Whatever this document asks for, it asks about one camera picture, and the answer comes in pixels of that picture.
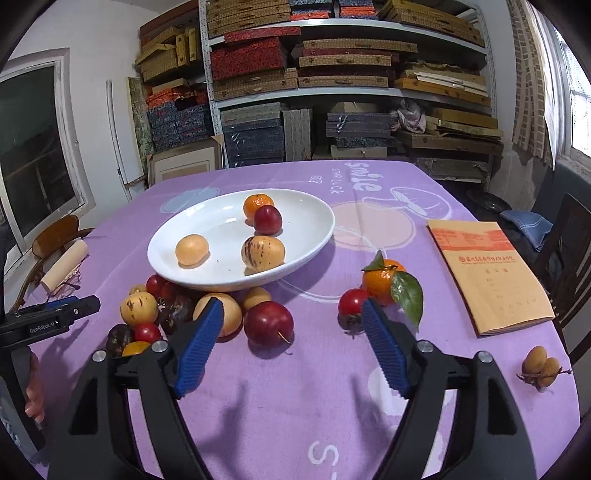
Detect white oval plate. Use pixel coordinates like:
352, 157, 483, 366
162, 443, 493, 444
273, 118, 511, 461
147, 188, 335, 292

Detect tan paper booklet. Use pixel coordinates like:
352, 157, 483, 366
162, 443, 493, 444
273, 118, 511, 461
426, 220, 556, 337

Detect plain orange tangerine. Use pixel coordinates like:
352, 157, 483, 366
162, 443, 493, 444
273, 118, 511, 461
243, 194, 275, 221

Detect red tomato with calyx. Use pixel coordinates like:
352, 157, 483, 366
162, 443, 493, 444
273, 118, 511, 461
338, 288, 369, 330

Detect brown wooden chair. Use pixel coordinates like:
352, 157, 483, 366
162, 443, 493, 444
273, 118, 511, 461
14, 215, 95, 310

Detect purple printed tablecloth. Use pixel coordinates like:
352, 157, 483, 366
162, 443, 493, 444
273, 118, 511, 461
21, 161, 581, 480

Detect stack of dark tied boxes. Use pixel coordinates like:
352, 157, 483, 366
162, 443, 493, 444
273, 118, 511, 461
325, 111, 400, 148

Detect beige glasses case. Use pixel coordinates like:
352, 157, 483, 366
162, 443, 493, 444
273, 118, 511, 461
41, 240, 89, 292

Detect dark red plum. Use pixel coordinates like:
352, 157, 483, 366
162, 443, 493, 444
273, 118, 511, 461
244, 301, 295, 348
253, 205, 283, 236

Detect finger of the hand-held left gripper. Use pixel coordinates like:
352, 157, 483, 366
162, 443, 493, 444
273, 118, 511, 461
45, 295, 101, 325

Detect dark round bowl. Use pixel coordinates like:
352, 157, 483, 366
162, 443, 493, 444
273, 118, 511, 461
465, 188, 512, 217

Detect bright curtained window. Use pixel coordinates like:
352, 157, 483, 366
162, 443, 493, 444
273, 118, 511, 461
554, 28, 591, 160

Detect beige picture frame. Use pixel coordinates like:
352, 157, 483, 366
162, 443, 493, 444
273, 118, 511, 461
147, 136, 227, 188

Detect white metal shelf rack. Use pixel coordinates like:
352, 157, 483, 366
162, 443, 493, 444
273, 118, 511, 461
198, 0, 499, 169

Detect large yellow apricot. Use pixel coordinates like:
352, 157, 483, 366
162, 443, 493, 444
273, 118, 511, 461
175, 234, 209, 268
192, 292, 243, 340

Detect green marbled board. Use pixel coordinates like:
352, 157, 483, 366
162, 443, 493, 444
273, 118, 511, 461
128, 76, 155, 155

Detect upright grey box set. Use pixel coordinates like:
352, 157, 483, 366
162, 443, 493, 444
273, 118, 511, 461
283, 108, 314, 162

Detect dark wooden chair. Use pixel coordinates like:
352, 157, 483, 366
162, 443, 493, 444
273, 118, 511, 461
531, 191, 591, 365

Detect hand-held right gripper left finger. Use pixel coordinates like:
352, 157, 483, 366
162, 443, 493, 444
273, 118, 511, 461
48, 298, 225, 480

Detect white plastic pipe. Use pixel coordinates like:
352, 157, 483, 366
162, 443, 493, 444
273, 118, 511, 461
107, 79, 132, 201

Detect pile of flat wooden boxes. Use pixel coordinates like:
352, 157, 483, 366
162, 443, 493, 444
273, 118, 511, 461
397, 60, 504, 181

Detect pink frame eyeglasses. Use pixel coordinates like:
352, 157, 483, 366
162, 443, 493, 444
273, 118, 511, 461
46, 270, 84, 303

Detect large striped pepino melon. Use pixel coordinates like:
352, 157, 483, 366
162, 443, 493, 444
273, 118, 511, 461
241, 235, 286, 273

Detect pink crumpled cloth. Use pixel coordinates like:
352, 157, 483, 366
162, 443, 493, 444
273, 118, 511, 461
390, 98, 426, 134

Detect white framed window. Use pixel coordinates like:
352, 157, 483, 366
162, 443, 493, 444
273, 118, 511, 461
0, 48, 95, 252

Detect pile of woven straw boxes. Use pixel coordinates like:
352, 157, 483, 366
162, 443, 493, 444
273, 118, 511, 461
135, 0, 486, 101

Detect dark brown round fruit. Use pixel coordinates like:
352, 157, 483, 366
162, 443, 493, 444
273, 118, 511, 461
105, 324, 136, 359
157, 295, 195, 335

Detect orange patterned box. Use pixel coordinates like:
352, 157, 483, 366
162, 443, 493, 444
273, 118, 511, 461
147, 88, 208, 110

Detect stack of blue patterned boxes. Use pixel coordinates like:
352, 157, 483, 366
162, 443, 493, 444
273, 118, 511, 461
147, 99, 213, 153

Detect blue cloth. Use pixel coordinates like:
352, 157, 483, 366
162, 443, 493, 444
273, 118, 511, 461
499, 210, 554, 252

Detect stack of red patterned boxes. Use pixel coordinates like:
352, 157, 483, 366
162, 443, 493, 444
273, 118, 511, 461
210, 27, 302, 81

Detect tangerine with green leaves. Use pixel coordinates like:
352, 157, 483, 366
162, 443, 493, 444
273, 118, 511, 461
361, 250, 424, 330

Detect small striped pepino melon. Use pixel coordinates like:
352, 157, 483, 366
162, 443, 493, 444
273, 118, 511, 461
120, 292, 159, 325

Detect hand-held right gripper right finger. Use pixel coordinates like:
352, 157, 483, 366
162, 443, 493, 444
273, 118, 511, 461
361, 299, 548, 480

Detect brick pattern curtain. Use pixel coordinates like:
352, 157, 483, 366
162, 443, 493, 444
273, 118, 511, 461
508, 0, 571, 169

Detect stack of dark grey boxes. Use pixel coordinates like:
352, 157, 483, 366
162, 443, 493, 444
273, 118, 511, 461
221, 104, 284, 169

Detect person's left hand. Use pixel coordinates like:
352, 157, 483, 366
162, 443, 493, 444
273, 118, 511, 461
24, 354, 46, 422

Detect brown loquat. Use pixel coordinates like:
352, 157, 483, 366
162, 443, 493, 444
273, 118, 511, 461
523, 346, 548, 376
538, 357, 560, 388

